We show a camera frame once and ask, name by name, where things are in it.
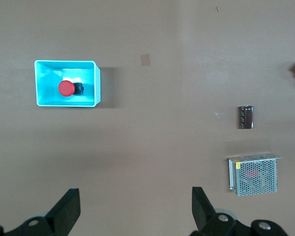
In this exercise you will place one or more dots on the metal mesh power supply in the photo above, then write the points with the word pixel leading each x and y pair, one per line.
pixel 255 175

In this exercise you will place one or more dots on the red push button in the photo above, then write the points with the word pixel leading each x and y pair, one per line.
pixel 65 88

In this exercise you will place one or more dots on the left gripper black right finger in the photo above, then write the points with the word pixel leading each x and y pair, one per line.
pixel 201 211

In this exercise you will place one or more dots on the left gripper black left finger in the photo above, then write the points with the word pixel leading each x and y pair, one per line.
pixel 64 211

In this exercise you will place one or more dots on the brown tape patch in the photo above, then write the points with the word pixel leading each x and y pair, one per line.
pixel 145 60

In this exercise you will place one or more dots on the dark brown capacitor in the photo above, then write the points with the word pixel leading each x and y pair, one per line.
pixel 245 117

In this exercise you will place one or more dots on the cyan plastic box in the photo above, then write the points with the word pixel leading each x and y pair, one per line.
pixel 45 81

